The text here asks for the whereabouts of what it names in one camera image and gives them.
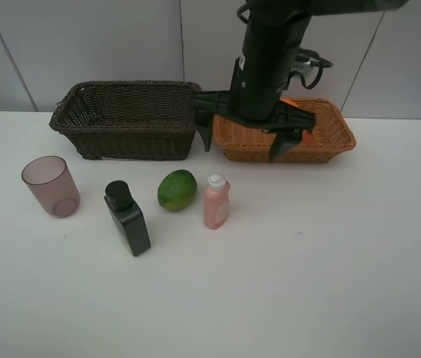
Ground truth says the dark brown wicker basket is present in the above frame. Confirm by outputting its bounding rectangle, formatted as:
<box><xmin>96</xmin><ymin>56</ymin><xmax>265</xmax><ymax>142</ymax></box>
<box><xmin>49</xmin><ymin>81</ymin><xmax>201</xmax><ymax>161</ymax></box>

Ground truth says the translucent pink plastic cup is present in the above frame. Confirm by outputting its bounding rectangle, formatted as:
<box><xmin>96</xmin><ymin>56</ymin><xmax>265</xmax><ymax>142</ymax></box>
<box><xmin>21</xmin><ymin>156</ymin><xmax>81</xmax><ymax>218</ymax></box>

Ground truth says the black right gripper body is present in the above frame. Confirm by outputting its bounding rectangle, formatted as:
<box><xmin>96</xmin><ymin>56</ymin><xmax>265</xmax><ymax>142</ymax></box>
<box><xmin>190</xmin><ymin>51</ymin><xmax>316</xmax><ymax>134</ymax></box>

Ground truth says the red orange round fruit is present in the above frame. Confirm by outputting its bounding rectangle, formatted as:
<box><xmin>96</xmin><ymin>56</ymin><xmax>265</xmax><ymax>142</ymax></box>
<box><xmin>300</xmin><ymin>131</ymin><xmax>321</xmax><ymax>146</ymax></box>

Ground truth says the pink bottle white cap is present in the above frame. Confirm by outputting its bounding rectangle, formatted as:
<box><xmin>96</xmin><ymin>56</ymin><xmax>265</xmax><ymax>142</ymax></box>
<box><xmin>204</xmin><ymin>174</ymin><xmax>231</xmax><ymax>230</ymax></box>

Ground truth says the orange mandarin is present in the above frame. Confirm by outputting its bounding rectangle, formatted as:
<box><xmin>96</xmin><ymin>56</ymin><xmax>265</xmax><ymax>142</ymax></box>
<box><xmin>281</xmin><ymin>98</ymin><xmax>299</xmax><ymax>108</ymax></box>

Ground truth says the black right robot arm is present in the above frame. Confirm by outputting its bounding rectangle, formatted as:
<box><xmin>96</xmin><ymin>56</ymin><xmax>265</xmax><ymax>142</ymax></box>
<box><xmin>190</xmin><ymin>1</ymin><xmax>405</xmax><ymax>162</ymax></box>

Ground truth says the black bottle green label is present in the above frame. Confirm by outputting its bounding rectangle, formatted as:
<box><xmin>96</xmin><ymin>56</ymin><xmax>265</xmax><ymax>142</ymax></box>
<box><xmin>104</xmin><ymin>180</ymin><xmax>152</xmax><ymax>257</ymax></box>

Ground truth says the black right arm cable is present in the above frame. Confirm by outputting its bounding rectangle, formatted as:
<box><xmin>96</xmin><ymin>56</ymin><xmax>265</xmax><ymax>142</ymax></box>
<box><xmin>287</xmin><ymin>47</ymin><xmax>334</xmax><ymax>90</ymax></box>

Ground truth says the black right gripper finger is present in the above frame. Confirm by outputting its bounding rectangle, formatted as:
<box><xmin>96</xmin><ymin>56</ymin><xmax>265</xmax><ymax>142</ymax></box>
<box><xmin>269</xmin><ymin>130</ymin><xmax>302</xmax><ymax>163</ymax></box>
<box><xmin>195</xmin><ymin>109</ymin><xmax>214</xmax><ymax>152</ymax></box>

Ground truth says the green mango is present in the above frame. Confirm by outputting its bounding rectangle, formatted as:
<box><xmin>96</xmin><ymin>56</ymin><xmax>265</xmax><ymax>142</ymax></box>
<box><xmin>158</xmin><ymin>169</ymin><xmax>197</xmax><ymax>211</ymax></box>

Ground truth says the light brown wicker basket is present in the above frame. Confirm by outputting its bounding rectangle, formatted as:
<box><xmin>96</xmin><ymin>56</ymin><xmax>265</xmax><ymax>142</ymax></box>
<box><xmin>213</xmin><ymin>98</ymin><xmax>356</xmax><ymax>164</ymax></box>

